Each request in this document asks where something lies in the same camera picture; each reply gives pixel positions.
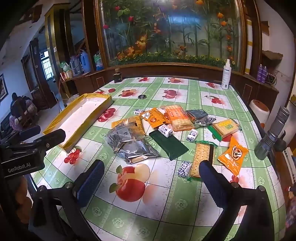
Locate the dark green snack packet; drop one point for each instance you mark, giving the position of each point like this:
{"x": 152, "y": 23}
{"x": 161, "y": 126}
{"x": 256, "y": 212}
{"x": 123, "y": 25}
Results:
{"x": 168, "y": 144}

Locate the white plastic bucket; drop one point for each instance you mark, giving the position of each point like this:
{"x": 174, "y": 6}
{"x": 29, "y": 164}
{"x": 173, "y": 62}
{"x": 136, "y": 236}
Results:
{"x": 68, "y": 100}

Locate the framed wall painting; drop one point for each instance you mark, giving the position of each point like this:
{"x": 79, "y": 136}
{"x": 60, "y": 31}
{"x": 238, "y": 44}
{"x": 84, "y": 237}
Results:
{"x": 2, "y": 87}

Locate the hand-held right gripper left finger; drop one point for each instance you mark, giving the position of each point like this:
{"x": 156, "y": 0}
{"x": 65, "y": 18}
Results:
{"x": 90, "y": 180}

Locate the lattice window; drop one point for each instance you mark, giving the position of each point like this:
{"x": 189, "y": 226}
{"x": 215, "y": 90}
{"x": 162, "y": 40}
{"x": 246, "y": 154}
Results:
{"x": 46, "y": 66}

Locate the white yellow rolled poster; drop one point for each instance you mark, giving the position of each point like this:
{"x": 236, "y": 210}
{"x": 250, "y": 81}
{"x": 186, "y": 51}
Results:
{"x": 248, "y": 46}

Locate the blue thermos jug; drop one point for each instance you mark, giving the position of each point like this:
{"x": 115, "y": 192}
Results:
{"x": 85, "y": 60}

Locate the white spray bottle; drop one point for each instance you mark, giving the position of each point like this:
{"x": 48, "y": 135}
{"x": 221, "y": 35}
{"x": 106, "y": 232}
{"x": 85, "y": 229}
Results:
{"x": 226, "y": 76}

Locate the dark grey foil packet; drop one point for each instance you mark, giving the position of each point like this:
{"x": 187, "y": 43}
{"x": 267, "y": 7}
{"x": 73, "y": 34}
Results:
{"x": 198, "y": 117}

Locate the purple spray can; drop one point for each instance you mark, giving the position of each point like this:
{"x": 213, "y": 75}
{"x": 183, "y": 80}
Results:
{"x": 260, "y": 73}
{"x": 265, "y": 74}

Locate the dark glass jar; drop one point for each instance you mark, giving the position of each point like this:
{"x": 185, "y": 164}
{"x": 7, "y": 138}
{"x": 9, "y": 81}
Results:
{"x": 117, "y": 77}

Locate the yellow green cracker packet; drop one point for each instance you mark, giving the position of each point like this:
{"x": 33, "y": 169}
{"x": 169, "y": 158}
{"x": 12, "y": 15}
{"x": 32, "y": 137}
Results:
{"x": 223, "y": 129}

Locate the wide orange cracker packet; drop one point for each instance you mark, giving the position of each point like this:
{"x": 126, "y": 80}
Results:
{"x": 177, "y": 117}

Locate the orange round-logo snack packet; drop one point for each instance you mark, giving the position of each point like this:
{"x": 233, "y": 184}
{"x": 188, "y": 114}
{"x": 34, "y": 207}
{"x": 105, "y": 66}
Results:
{"x": 151, "y": 119}
{"x": 233, "y": 156}

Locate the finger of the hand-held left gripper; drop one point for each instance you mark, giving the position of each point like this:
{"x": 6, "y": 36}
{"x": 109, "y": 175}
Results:
{"x": 30, "y": 131}
{"x": 53, "y": 136}

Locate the white blue candy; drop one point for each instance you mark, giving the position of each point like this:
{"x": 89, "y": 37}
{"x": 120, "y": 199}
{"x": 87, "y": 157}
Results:
{"x": 192, "y": 135}
{"x": 138, "y": 111}
{"x": 184, "y": 169}
{"x": 166, "y": 131}

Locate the green-edged clear cracker packet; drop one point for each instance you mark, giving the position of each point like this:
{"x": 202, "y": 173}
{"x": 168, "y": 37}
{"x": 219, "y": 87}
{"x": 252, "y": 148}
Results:
{"x": 202, "y": 160}

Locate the grey plastic jug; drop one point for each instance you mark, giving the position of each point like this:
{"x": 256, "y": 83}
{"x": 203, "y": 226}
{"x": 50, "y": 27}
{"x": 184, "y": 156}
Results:
{"x": 74, "y": 64}

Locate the white container orange lid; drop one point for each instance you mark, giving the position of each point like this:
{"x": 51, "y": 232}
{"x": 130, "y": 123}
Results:
{"x": 260, "y": 112}

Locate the yellow cardboard tray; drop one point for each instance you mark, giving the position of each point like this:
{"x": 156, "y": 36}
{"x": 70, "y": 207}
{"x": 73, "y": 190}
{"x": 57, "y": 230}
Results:
{"x": 81, "y": 113}

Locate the green fruit-print tablecloth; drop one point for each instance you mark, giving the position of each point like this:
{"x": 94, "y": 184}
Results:
{"x": 161, "y": 208}

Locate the brown wooden cabinet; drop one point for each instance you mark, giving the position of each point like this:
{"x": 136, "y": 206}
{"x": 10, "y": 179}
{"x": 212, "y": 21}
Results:
{"x": 83, "y": 84}

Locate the person's left hand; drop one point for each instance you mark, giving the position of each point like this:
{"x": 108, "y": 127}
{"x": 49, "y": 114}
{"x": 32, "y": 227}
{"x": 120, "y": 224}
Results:
{"x": 23, "y": 201}

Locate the grey ribbed metal cylinder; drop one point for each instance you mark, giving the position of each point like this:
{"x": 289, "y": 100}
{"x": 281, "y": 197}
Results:
{"x": 272, "y": 134}

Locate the glass panel with artificial flowers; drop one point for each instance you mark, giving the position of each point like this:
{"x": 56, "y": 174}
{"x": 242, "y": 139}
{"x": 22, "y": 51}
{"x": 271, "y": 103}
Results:
{"x": 173, "y": 30}

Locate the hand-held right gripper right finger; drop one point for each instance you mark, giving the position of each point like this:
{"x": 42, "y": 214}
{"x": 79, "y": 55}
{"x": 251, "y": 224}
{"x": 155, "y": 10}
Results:
{"x": 212, "y": 185}

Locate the green white bag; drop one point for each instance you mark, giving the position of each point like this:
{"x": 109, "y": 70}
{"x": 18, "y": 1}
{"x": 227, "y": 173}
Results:
{"x": 64, "y": 66}

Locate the small cardboard box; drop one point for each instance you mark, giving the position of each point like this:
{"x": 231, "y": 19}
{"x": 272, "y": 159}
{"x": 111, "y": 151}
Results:
{"x": 67, "y": 74}

